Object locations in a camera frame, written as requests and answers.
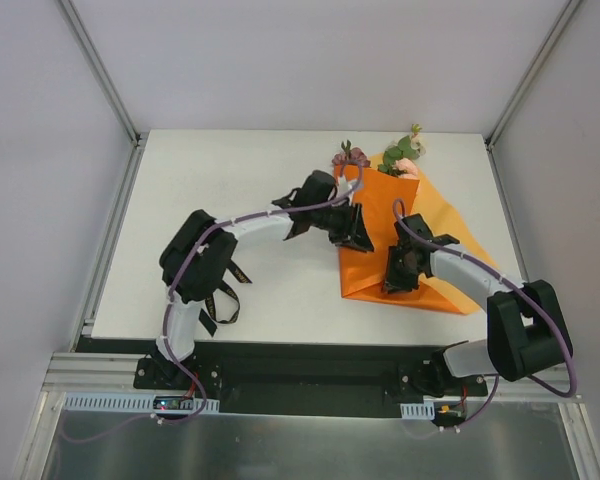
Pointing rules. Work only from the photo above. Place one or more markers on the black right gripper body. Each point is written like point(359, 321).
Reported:
point(397, 267)

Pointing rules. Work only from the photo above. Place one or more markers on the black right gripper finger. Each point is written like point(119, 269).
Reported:
point(393, 273)
point(393, 289)

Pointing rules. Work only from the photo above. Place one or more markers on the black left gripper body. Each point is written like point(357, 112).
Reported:
point(353, 228)

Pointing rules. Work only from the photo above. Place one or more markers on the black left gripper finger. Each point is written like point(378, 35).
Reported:
point(359, 232)
point(360, 244)

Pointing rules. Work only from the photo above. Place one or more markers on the orange wrapping paper sheet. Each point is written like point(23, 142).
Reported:
point(362, 274)

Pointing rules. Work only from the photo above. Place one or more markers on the mauve fake rose stem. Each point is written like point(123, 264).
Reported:
point(349, 154)

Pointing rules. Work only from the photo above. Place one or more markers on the pink fake rose stem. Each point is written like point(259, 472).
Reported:
point(405, 169)

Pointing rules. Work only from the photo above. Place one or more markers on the white fake rose stem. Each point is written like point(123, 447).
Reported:
point(409, 146)

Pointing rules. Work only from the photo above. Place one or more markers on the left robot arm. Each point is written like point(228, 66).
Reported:
point(197, 258)

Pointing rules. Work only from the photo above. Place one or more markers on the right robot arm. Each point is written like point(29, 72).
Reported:
point(526, 333)

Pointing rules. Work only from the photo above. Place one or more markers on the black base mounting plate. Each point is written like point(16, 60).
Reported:
point(359, 381)

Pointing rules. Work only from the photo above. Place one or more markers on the black ribbon with gold text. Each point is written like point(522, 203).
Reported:
point(222, 308)

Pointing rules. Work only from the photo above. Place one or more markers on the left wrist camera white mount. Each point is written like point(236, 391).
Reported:
point(348, 188)

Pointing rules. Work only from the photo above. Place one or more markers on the right white slotted cable duct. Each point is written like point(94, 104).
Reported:
point(428, 410)

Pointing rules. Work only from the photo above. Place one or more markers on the white slotted cable duct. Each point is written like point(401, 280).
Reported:
point(428, 410)
point(138, 403)

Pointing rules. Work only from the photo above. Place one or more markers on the left aluminium frame post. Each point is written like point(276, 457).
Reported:
point(72, 17)

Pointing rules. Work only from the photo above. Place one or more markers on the aluminium frame post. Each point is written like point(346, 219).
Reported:
point(564, 19)
point(72, 17)

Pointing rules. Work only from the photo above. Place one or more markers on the right aluminium frame post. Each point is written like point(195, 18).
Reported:
point(564, 19)

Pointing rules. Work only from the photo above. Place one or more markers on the left white slotted cable duct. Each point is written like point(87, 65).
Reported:
point(138, 403)

